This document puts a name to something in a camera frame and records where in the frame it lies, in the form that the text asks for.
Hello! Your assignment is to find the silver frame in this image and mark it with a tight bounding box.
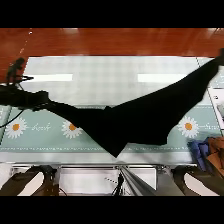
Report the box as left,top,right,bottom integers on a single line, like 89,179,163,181
0,161,224,197

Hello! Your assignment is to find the brown garment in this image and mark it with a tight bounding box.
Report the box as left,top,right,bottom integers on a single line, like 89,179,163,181
203,135,224,178

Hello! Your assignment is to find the black garment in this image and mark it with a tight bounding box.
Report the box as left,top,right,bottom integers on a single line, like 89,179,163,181
46,48,224,159

